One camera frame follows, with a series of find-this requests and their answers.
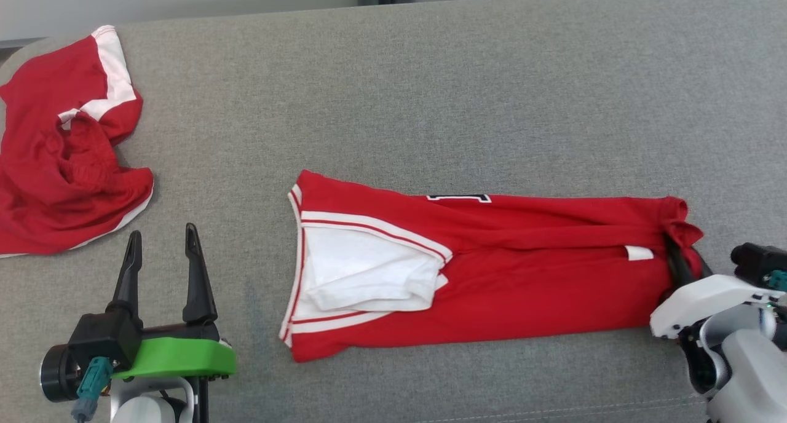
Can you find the teal-plug black left arm cable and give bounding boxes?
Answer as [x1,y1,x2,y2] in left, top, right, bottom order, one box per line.
[71,357,115,423]

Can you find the red white basketball jersey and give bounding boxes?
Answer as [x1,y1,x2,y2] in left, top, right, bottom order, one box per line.
[280,170,705,363]

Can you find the red white sports shorts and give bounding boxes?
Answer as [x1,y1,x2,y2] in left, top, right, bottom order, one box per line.
[0,25,154,258]

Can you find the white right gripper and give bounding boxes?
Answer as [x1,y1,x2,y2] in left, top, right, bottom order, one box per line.
[650,235,786,341]

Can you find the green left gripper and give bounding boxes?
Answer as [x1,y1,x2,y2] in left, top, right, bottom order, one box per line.
[40,223,237,403]

